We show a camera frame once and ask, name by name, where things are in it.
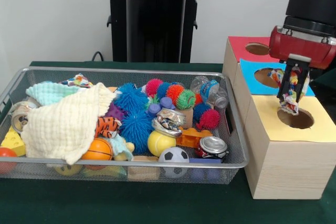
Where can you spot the yellow tennis ball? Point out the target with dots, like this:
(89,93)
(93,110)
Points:
(160,142)

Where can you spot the black monitor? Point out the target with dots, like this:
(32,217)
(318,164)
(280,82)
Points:
(328,80)

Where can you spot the striped tiger plush toy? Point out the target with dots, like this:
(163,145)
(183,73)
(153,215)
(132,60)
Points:
(107,127)

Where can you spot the wooden box with three holes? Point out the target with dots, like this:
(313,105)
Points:
(283,171)

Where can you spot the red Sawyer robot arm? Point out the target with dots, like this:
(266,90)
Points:
(312,1)

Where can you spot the black and white soccer ball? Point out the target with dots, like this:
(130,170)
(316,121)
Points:
(174,156)

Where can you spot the crushed red drink can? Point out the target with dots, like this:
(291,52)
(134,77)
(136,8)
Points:
(214,145)

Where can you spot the red ball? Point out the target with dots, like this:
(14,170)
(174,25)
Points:
(5,158)

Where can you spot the cream knitted cloth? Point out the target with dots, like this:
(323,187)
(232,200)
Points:
(63,124)

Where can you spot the orange toy basketball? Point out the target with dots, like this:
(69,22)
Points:
(97,150)

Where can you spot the yellow cheese wedge toy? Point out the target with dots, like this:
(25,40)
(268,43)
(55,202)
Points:
(13,144)

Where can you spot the multicolour patterned cloth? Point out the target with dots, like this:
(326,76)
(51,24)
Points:
(293,95)

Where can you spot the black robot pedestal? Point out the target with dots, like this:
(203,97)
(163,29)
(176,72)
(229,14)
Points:
(152,30)

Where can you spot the blue spiky rubber ball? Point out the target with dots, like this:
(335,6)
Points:
(131,98)
(137,129)

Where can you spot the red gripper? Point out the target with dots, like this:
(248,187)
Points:
(278,48)

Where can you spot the mint green cloth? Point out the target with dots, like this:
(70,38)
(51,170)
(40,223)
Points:
(47,93)

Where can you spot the silver drink can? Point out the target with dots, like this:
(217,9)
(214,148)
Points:
(18,116)

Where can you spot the clear mesh bin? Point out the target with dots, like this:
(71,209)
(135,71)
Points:
(236,150)

